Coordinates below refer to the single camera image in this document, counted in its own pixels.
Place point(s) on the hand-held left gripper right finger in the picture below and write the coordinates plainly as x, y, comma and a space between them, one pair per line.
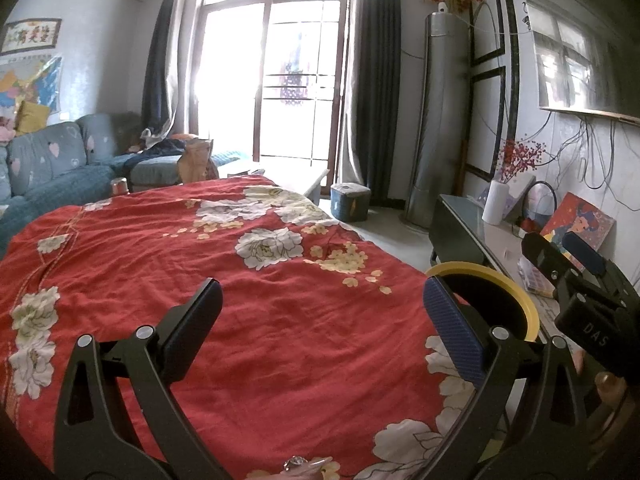
452, 325

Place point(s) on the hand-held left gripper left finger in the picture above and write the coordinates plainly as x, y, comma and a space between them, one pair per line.
195, 325

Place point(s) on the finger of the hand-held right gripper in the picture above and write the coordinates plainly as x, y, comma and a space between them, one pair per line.
587, 255
545, 262

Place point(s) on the yellow-rimmed bin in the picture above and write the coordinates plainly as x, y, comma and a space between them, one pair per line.
531, 315

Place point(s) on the person's right hand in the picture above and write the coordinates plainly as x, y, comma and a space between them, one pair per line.
612, 395

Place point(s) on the clear pastel bead box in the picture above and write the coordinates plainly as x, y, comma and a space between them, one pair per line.
535, 275

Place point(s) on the white round object black hoop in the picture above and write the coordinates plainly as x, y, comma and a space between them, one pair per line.
542, 207

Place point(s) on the red floral blanket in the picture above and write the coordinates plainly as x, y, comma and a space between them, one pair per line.
250, 310

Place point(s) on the pale picture card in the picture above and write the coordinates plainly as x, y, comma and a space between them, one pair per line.
519, 197

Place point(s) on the white paper roll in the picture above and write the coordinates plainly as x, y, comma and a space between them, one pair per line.
495, 205

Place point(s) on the glass-top television stand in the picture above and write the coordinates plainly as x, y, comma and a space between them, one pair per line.
450, 230

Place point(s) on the red berry branches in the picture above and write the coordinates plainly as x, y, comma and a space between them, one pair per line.
522, 157

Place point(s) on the red drink can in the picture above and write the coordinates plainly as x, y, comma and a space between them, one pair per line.
120, 186

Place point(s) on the blue storage stool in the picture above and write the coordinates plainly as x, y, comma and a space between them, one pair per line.
350, 202

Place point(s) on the orange paper bag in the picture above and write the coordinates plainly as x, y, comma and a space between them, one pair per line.
197, 162

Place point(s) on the grey standing air conditioner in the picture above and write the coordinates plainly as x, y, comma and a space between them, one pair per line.
440, 125

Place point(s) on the dark cloth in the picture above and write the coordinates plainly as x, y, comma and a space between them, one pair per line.
155, 152

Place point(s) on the clear crinkled wrapper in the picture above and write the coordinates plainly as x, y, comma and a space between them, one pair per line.
305, 465

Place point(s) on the white coffee table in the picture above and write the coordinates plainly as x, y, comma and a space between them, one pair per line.
300, 180

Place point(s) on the blue heart-print sofa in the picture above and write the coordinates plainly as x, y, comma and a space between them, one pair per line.
50, 160

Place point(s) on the glass balcony door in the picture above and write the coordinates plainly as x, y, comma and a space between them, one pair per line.
235, 85

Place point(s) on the dark grey long curtain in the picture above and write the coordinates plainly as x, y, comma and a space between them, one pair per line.
375, 85

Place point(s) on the yellow cushion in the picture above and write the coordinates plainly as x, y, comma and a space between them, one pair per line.
32, 117

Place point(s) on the grey sheer curtain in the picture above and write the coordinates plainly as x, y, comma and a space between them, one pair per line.
185, 60

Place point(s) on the pile of pink clothes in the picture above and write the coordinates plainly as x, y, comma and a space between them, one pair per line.
6, 130

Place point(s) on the hanging laundry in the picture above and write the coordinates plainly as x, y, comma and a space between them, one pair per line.
295, 70

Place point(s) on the country map poster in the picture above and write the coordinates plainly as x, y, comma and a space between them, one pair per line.
30, 85

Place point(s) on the framed calligraphy poster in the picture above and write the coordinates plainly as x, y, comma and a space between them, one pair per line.
30, 36

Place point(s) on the wall-mounted television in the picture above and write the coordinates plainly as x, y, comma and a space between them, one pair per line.
585, 45

